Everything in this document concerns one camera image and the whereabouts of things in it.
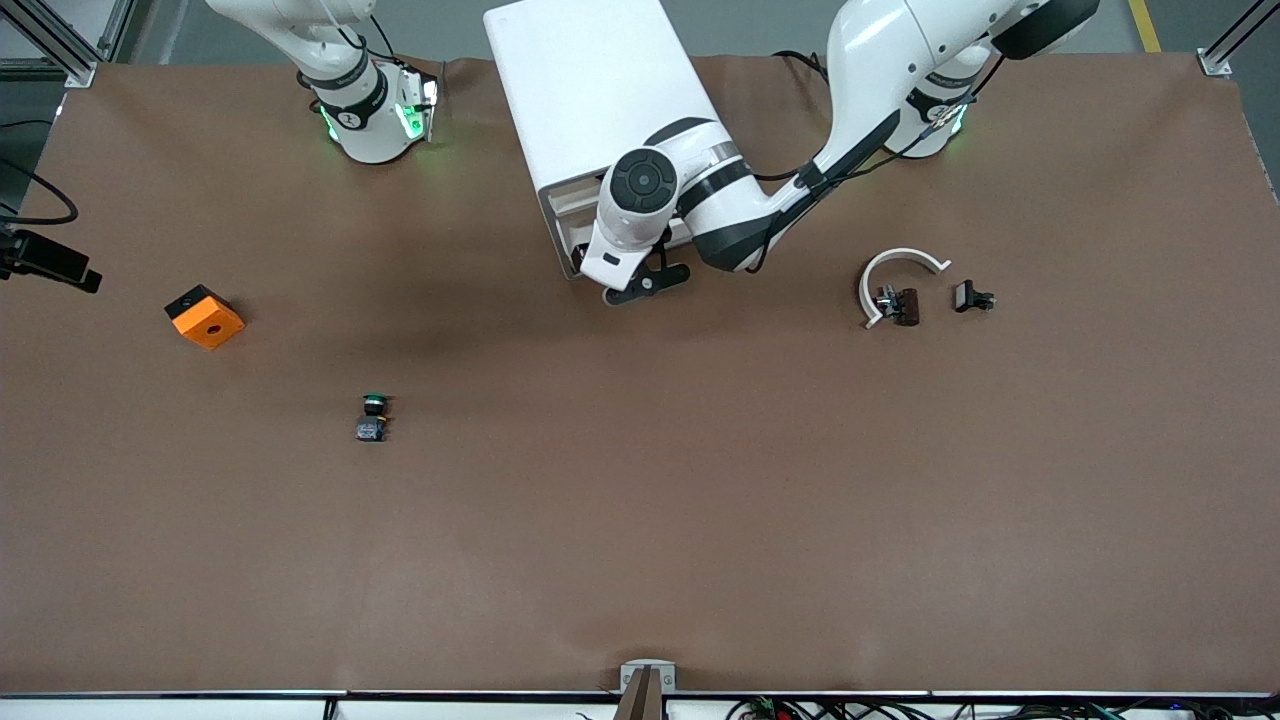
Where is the orange and black button box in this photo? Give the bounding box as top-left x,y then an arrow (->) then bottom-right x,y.
164,284 -> 246,350

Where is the brown table cover sheet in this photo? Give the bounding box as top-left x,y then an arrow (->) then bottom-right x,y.
0,50 -> 1280,696

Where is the white curved plastic part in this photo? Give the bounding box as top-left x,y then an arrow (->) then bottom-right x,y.
860,247 -> 952,330

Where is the brown block with metal clip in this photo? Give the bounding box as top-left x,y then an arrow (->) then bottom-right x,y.
875,285 -> 921,328

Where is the aluminium frame profile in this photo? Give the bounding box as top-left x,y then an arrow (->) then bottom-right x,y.
0,0 -> 136,89
1198,0 -> 1280,78

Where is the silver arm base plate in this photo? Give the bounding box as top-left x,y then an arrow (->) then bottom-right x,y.
400,62 -> 442,141

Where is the black arm base cable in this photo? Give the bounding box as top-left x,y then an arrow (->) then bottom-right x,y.
773,48 -> 836,86

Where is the green push button switch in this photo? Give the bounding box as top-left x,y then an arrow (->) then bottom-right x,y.
355,393 -> 393,444

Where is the grey bracket with brown post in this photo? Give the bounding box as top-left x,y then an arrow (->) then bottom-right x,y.
618,658 -> 678,720

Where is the white table edge rail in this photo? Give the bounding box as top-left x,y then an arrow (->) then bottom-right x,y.
0,688 -> 1280,720

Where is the black cable bundle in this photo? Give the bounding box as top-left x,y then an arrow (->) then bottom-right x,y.
725,696 -> 1280,720

